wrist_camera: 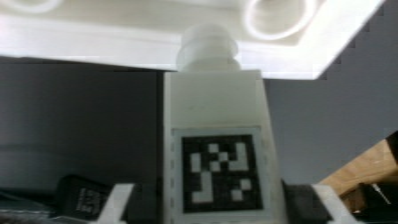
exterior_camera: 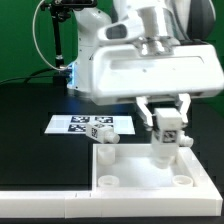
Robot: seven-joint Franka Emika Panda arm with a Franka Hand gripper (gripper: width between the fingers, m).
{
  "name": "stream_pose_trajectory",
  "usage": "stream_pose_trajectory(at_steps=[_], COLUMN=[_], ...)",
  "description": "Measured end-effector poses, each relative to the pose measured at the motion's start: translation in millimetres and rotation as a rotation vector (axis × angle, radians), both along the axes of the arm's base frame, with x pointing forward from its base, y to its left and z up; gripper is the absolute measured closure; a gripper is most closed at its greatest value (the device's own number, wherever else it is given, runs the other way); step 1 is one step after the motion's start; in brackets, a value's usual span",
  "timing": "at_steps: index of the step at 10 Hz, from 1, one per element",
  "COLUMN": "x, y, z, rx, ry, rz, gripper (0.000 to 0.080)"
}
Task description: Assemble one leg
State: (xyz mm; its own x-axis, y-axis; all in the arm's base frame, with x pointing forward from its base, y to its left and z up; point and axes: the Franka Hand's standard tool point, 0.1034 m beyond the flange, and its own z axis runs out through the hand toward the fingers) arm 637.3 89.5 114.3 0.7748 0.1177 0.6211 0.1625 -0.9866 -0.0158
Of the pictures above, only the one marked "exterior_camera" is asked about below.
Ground white marker sheet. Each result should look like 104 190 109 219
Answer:
45 115 135 135

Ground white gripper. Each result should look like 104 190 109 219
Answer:
91 45 224 128

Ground white square tabletop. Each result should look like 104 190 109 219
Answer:
92 144 217 200

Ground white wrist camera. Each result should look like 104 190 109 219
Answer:
97 17 145 45

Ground white L-shaped obstacle fence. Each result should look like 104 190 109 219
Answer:
0 146 224 220

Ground black cables on table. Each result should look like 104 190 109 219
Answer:
0 68 58 86

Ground white cable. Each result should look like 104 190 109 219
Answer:
31 0 72 72

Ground black camera stand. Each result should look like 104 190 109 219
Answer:
40 0 98 87

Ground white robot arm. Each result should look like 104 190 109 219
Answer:
67 0 224 126

